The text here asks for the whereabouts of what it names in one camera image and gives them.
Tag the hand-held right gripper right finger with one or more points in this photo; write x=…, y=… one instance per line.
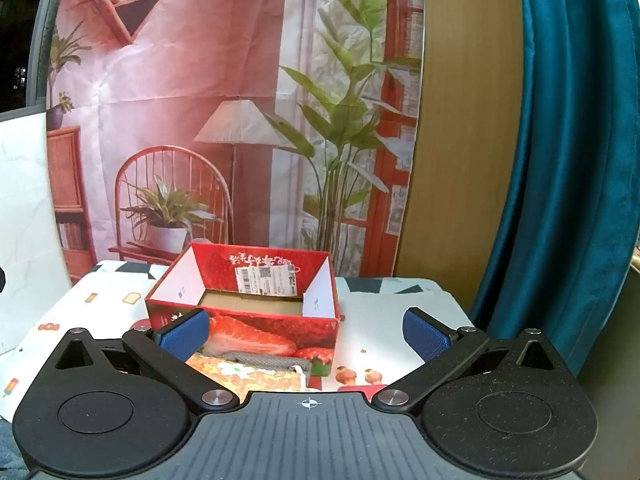
x=426, y=336

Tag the grey knit cloth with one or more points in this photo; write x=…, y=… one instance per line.
x=260, y=361

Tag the red strawberry print cardboard box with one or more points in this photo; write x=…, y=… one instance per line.
x=280, y=331

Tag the white marble board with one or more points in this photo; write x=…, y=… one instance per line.
x=30, y=210

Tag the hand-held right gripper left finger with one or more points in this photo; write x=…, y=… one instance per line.
x=184, y=336

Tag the printed room scene backdrop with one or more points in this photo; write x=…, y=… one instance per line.
x=200, y=85

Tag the white printed tablecloth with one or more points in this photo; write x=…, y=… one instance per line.
x=380, y=320

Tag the teal curtain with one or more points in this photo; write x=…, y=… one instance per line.
x=575, y=160

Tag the grey backdrop frame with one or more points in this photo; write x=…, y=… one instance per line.
x=41, y=35

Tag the colourful snack packet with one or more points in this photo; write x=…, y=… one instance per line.
x=250, y=380

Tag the wooden panel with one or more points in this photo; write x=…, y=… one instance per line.
x=465, y=110

